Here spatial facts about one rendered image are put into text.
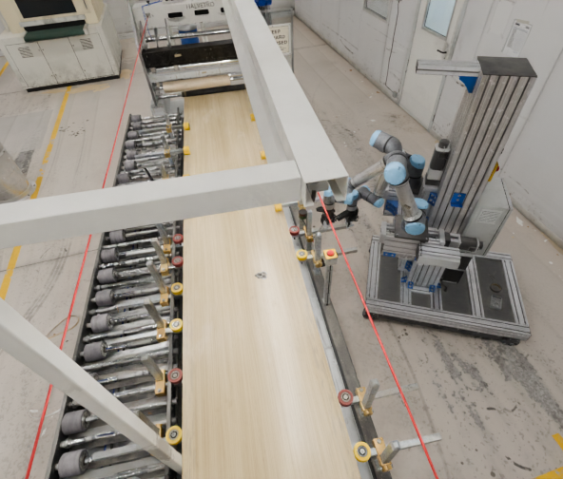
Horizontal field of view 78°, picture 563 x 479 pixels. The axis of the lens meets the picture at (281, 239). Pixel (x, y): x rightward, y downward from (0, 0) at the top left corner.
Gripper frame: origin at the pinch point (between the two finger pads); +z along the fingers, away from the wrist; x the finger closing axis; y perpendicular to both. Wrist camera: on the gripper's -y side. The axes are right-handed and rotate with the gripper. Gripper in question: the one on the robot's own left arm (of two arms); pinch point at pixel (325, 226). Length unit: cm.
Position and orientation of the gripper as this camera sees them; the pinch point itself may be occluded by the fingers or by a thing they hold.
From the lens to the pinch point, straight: 253.1
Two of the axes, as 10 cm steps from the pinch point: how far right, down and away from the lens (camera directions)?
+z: 0.5, 7.0, 7.1
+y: 5.2, 5.9, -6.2
